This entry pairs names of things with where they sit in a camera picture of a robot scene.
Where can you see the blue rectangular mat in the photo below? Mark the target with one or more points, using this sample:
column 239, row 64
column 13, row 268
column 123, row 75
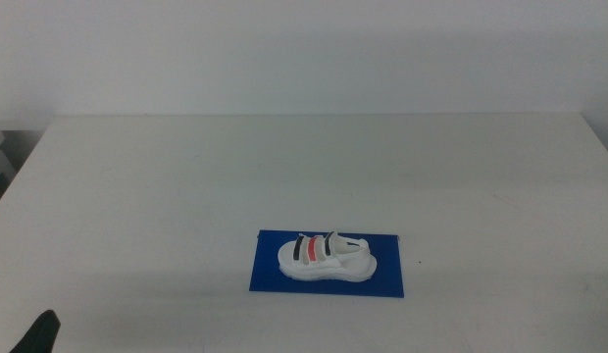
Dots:
column 387, row 274

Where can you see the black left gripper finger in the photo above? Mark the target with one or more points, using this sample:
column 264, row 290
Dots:
column 39, row 336

